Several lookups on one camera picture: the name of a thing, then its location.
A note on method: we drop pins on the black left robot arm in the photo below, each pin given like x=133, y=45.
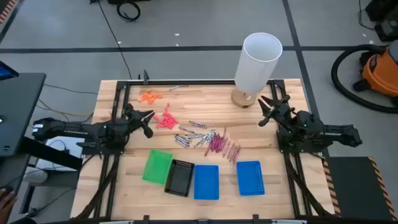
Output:
x=71, y=127

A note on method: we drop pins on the white shade wooden base lamp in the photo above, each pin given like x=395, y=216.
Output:
x=256, y=68

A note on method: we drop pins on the hazard striped floor strip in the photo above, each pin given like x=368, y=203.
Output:
x=7, y=9

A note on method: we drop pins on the orange shop vacuum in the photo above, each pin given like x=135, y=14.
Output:
x=335, y=74
x=379, y=73

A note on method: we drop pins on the black desk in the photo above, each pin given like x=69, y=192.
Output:
x=18, y=112

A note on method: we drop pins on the black table clamp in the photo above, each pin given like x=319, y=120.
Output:
x=255, y=218
x=145, y=77
x=146, y=218

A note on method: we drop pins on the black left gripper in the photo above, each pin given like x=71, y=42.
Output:
x=132, y=119

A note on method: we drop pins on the black equipment case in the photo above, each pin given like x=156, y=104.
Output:
x=387, y=28

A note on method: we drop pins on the green plastic basket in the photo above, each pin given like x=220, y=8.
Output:
x=157, y=166

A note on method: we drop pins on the person's hand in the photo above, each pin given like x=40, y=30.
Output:
x=6, y=205

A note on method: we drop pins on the grey rounded object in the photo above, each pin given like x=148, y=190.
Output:
x=35, y=176

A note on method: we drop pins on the blue plastic basket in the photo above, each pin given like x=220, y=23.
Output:
x=206, y=182
x=250, y=178

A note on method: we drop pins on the black plastic basket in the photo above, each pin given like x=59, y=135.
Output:
x=179, y=178

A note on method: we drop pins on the orange crayon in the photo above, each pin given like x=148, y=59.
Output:
x=151, y=100
x=158, y=95
x=148, y=91
x=141, y=98

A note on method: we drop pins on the black aluminium table frame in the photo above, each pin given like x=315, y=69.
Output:
x=202, y=82

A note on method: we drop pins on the white paper box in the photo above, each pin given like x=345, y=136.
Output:
x=56, y=146

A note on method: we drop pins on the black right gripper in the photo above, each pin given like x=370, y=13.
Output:
x=283, y=112

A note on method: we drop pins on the black hazard striped mat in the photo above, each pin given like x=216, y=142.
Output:
x=354, y=186

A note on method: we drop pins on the red crayon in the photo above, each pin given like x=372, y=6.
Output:
x=168, y=107
x=174, y=121
x=169, y=118
x=156, y=117
x=161, y=125

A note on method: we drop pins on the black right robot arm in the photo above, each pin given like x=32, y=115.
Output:
x=339, y=132

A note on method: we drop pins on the monitor screen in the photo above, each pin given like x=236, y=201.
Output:
x=6, y=72

